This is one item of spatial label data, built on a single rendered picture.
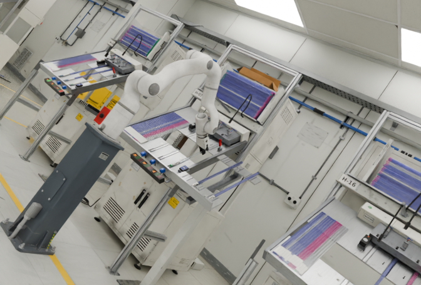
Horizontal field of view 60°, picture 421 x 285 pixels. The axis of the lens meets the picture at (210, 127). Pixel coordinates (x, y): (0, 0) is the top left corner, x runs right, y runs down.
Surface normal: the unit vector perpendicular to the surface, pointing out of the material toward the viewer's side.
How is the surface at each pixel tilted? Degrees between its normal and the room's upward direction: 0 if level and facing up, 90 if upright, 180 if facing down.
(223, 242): 90
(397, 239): 45
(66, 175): 90
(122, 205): 90
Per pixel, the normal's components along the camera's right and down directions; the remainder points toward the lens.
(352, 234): 0.11, -0.85
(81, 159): -0.39, -0.37
